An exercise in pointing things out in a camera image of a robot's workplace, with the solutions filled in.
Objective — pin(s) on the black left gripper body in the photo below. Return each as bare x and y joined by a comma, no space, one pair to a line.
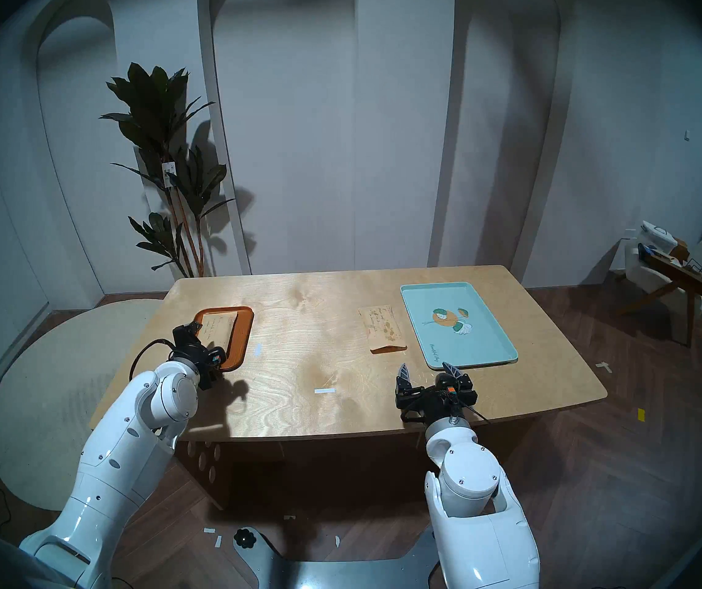
200,361

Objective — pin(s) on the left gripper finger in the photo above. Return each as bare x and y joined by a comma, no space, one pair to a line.
185,333

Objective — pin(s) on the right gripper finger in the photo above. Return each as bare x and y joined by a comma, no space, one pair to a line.
404,373
451,370

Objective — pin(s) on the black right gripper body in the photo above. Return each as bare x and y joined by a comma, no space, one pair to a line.
434,404

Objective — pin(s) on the plain kraft envelope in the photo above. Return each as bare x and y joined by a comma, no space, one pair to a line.
219,330

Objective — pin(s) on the kraft envelope with floral print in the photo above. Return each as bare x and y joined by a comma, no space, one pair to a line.
381,330

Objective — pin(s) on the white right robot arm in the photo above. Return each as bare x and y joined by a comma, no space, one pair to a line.
470,477

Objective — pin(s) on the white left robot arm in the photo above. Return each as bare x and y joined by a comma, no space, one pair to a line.
124,446

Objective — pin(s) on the teal tray with print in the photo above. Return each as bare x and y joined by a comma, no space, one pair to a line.
458,342

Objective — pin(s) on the orange rectangular tray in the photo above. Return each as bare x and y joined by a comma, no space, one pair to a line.
243,336

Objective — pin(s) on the light wooden table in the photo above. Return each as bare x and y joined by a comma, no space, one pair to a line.
339,299

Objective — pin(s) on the round beige rug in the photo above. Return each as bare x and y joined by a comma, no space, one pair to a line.
44,397

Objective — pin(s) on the white plant tag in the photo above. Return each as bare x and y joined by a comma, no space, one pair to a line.
169,173

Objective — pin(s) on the black base knob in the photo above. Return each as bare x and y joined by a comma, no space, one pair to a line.
244,538

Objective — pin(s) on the tall dark green plant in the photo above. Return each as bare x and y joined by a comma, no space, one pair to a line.
154,109

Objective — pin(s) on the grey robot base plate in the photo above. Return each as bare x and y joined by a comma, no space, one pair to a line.
332,572

